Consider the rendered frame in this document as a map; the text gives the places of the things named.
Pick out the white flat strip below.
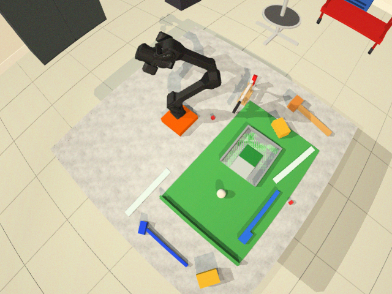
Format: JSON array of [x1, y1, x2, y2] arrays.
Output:
[[125, 169, 171, 216], [273, 147, 315, 183]]

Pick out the green flat mat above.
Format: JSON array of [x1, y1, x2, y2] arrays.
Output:
[[162, 101, 319, 263]]

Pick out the white ball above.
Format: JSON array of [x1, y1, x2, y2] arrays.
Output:
[[217, 189, 226, 198]]

